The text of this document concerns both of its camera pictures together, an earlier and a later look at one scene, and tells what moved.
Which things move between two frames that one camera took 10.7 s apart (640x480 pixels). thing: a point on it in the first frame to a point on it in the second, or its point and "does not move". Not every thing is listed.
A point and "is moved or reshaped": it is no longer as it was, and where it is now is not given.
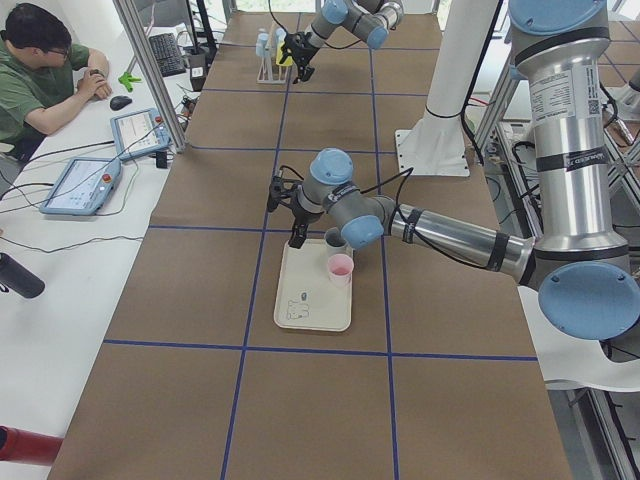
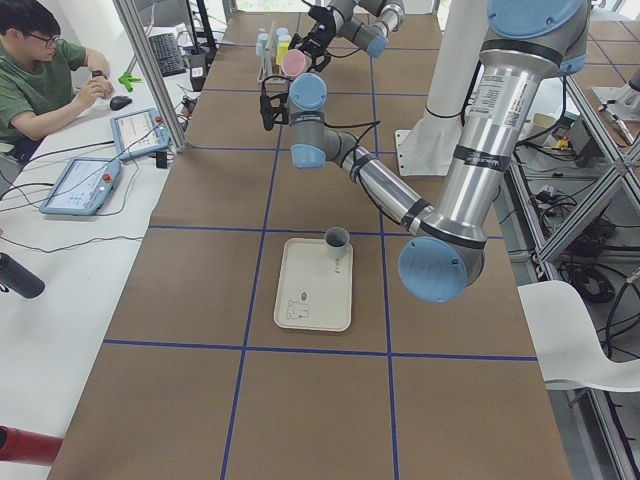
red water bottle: (26, 446) does not move
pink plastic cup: (340, 267) is moved or reshaped
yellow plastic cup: (288, 61) does not move
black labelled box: (198, 65) does not move
